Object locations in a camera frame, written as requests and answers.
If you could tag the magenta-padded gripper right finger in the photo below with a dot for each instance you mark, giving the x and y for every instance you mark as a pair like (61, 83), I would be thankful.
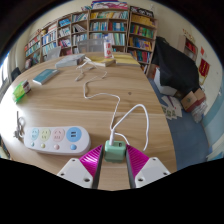
(151, 170)

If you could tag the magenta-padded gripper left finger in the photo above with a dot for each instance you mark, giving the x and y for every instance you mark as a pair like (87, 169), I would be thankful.
(75, 171)

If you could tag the green charger block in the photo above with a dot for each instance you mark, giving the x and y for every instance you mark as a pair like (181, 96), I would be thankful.
(115, 151)

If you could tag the white power strip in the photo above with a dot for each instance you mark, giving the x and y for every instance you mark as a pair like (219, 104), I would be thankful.
(56, 140)

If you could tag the papers on floor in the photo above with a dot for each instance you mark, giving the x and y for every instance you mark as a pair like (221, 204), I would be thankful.
(171, 108)

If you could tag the cardboard box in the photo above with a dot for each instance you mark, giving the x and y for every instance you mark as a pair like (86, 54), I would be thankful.
(193, 99)

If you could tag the white box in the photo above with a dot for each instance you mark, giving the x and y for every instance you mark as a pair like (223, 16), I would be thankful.
(163, 88)

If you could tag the green plastic bag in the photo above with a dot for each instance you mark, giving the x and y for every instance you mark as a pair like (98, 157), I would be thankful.
(19, 92)

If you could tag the small red-lidded jar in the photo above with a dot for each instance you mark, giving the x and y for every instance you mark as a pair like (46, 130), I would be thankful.
(26, 86)

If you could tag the teal book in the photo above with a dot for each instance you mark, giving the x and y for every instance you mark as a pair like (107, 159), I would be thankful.
(45, 76)

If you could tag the black cloth cover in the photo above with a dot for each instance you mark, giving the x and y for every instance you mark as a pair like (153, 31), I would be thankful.
(176, 66)

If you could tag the grey book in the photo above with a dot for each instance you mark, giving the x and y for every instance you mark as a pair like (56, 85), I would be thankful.
(70, 60)

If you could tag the yellow book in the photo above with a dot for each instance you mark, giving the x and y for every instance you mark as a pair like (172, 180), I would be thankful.
(103, 61)
(127, 60)

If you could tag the dark chair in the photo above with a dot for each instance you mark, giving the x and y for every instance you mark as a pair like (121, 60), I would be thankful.
(16, 74)

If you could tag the red hanging decoration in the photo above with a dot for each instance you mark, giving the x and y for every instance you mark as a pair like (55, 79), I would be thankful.
(204, 68)

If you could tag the window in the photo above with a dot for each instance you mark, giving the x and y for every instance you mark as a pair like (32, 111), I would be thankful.
(3, 76)

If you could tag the white chair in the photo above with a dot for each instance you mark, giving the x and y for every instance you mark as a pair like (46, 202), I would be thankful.
(53, 53)

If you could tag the white bottle with red label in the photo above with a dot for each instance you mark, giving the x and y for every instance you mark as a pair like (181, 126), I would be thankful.
(108, 50)

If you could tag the grey mesh chair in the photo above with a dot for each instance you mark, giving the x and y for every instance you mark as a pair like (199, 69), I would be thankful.
(90, 46)

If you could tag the wooden bookshelf unit with books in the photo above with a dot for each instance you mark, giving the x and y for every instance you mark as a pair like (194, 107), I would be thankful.
(100, 26)

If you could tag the small wooden wall shelf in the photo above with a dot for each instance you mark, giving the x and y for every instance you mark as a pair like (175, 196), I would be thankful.
(188, 46)

